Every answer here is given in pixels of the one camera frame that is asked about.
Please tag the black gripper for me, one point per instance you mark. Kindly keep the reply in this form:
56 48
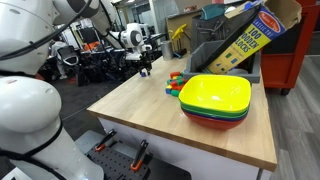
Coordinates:
146 58

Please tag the blue wooden block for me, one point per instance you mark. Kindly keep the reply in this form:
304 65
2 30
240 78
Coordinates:
144 72
167 91

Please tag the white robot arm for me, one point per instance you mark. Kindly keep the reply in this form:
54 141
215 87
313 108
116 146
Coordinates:
26 110

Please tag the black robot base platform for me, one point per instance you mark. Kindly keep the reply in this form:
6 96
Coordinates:
166 173

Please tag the green wooden block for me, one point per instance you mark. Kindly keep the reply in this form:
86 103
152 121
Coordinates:
169 82
180 81
175 93

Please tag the yellow wooden block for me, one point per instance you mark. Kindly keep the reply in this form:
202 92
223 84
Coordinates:
175 77
169 87

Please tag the red wooden block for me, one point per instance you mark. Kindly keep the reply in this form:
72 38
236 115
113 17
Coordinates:
176 87
175 74

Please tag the yellow hand tool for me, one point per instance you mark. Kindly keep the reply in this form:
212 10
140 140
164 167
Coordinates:
178 33

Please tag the grey plastic bin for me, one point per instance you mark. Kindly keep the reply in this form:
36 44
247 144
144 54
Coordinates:
196 63

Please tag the brown open box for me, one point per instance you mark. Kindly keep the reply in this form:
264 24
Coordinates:
178 21

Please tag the dark grey fabric crate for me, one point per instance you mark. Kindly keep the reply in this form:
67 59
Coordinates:
206 30

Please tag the yellow plastic bowl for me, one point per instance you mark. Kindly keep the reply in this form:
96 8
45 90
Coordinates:
216 93

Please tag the grey mesh office chair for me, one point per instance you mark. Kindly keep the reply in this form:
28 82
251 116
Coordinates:
68 56

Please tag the green plastic bowl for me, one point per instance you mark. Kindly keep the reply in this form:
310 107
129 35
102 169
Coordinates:
213 113

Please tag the black orange spring clamp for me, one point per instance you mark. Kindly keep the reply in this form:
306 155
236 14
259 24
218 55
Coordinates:
140 155
105 140

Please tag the blue plastic bowl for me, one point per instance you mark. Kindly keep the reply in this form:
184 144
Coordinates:
215 117

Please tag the red plastic bowl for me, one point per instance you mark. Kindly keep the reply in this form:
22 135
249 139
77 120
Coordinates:
215 124

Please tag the teal cloth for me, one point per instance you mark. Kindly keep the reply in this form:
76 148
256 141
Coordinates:
212 11

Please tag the seated person white shirt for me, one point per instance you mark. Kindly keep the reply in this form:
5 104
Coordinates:
57 50

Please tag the black pegboard plate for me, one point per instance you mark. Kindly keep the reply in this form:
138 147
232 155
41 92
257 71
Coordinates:
116 163

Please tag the wooden blocks cardboard box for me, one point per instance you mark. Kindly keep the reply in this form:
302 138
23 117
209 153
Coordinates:
253 36

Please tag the red tool cart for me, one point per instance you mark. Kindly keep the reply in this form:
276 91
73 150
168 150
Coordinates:
293 50

